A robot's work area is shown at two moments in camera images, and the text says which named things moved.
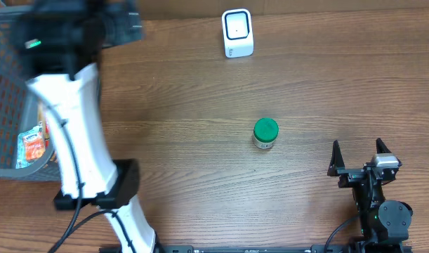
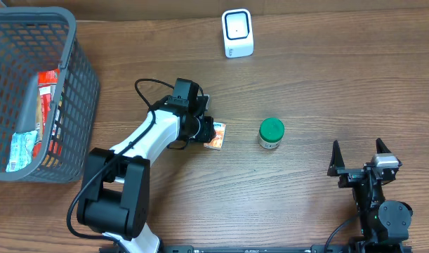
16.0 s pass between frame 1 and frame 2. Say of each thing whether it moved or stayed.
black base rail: stayed
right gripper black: stayed
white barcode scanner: stayed
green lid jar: moved
